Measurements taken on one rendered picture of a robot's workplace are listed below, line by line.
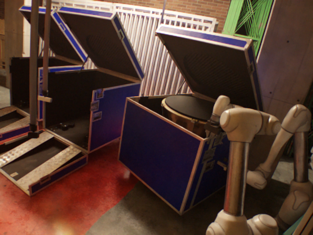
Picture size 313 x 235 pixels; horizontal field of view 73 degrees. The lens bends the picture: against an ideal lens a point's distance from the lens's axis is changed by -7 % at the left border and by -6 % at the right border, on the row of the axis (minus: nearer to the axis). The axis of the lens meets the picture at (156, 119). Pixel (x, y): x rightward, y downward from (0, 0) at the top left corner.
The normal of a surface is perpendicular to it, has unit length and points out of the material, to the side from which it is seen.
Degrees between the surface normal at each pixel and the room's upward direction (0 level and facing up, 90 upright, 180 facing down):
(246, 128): 71
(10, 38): 90
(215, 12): 90
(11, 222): 0
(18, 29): 90
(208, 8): 90
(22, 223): 0
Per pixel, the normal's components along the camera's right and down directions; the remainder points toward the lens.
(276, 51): -0.41, 0.25
